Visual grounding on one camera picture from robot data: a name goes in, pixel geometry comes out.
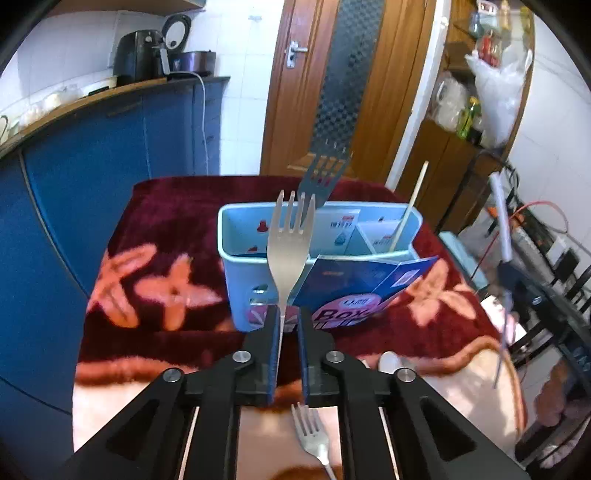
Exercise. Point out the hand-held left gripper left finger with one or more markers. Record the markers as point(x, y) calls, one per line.
point(275, 350)

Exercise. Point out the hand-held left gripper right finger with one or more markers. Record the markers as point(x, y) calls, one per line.
point(302, 350)

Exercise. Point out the light blue utensil holder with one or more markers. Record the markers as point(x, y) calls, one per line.
point(240, 281)

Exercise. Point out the silver spoon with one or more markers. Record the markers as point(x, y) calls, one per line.
point(389, 362)

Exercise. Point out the silver fork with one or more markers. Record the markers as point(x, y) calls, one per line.
point(310, 438)
point(286, 249)

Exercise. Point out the blue pink cardboard box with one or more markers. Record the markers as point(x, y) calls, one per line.
point(341, 286)

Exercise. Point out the white printed card divider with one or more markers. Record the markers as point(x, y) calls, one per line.
point(344, 230)

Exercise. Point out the dark red floral blanket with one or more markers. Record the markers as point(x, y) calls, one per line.
point(184, 230)

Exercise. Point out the light blue box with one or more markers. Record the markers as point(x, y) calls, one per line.
point(461, 254)

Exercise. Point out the wooden door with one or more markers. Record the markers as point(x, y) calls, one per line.
point(286, 115)

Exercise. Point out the grey rod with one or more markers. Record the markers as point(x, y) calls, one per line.
point(504, 221)

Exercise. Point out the wooden shelf unit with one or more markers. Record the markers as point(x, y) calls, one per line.
point(443, 157)

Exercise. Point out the black chair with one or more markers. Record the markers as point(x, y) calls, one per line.
point(554, 300)

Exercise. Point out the blue base cabinets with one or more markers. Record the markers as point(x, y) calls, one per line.
point(92, 161)

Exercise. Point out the green bottle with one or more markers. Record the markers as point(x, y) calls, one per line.
point(468, 117)

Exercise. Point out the white plastic jug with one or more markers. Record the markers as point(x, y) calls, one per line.
point(450, 99)

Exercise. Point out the rice cooker with open lid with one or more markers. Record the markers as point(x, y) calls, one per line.
point(198, 62)

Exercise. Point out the white plastic bag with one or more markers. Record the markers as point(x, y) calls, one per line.
point(498, 97)

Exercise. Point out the black air fryer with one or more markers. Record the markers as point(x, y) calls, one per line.
point(136, 55)

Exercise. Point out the red bottle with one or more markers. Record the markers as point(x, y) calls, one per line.
point(485, 48)

